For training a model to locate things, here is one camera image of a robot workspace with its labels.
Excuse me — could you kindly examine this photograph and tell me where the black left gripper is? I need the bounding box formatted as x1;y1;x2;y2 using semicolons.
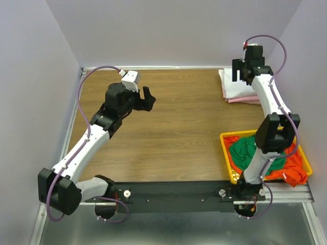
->
119;85;156;117

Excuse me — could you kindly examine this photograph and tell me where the white t shirt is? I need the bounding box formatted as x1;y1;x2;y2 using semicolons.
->
218;68;256;100

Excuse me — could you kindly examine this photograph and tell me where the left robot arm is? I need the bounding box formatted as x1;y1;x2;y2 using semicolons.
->
38;82;156;215

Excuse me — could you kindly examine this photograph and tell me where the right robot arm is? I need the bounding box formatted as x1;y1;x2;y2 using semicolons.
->
232;43;300;200

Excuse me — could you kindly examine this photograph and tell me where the folded pink t shirt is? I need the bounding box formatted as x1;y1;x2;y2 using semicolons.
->
222;84;261;105

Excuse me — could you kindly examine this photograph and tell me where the green t shirt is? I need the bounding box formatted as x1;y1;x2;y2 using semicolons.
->
228;135;287;177

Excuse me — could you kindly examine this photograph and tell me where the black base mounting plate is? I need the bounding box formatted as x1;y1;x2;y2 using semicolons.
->
86;181;265;220

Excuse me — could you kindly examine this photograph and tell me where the yellow plastic basket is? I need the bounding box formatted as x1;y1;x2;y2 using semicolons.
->
219;129;313;185

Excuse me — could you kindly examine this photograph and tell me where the orange t shirt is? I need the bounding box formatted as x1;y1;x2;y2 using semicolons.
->
222;135;309;188

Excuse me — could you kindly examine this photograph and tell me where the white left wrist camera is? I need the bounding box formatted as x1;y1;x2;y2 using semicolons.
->
119;69;139;92

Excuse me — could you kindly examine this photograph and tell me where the aluminium frame rail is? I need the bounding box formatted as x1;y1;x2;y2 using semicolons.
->
80;183;313;206

